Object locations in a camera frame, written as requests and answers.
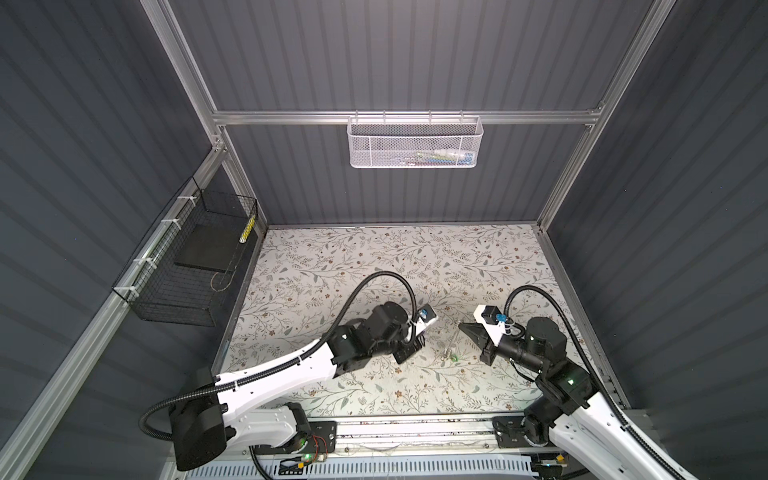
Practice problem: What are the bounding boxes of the black pad in basket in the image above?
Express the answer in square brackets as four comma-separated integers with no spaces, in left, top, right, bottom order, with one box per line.
[173,225,244,273]

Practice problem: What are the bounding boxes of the white vented strip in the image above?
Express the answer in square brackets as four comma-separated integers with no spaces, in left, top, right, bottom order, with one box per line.
[182,457,538,480]

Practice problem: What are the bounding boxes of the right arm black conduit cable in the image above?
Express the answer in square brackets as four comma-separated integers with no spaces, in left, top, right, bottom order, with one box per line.
[502,284,688,480]

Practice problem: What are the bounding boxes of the black wire basket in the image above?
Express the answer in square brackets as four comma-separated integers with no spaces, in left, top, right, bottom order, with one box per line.
[113,180,259,327]

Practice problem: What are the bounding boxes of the green key tag with key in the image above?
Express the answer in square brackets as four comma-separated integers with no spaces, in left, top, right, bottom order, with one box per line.
[442,335,460,363]

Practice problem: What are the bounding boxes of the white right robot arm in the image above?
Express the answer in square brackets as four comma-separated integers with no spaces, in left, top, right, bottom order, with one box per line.
[459,305,695,479]

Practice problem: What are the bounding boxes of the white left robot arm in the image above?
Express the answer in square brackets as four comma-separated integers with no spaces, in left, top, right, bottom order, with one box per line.
[169,302,438,471]

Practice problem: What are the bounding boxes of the aluminium mounting rail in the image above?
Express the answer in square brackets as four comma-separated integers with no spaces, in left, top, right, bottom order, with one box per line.
[173,413,655,457]

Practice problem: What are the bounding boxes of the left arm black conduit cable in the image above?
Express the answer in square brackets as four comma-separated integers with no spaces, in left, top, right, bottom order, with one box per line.
[139,270,419,444]

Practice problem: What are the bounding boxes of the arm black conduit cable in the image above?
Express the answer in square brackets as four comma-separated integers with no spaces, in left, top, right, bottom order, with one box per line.
[139,270,419,444]
[502,284,688,480]

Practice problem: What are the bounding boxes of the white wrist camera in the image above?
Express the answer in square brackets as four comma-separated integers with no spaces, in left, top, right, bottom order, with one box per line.
[473,305,511,348]
[411,304,439,336]

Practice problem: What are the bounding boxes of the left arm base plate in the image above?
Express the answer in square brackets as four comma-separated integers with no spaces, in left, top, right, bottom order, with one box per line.
[255,420,338,455]

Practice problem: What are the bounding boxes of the yellow marker in basket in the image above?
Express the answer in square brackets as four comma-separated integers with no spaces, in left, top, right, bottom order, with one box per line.
[239,215,256,244]

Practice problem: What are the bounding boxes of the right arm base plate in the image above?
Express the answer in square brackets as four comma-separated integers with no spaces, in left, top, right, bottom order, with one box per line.
[491,415,553,448]

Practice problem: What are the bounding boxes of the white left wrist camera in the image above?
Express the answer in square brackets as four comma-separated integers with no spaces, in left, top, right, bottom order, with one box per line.
[411,304,439,336]

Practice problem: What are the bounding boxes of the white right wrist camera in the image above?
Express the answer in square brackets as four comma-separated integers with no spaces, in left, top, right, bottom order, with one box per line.
[473,305,511,348]

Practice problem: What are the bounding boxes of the white wire mesh basket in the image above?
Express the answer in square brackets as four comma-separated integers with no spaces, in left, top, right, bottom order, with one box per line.
[346,115,484,169]

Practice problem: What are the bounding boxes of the items in white basket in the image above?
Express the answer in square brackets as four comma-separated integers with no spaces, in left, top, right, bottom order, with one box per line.
[392,148,476,167]

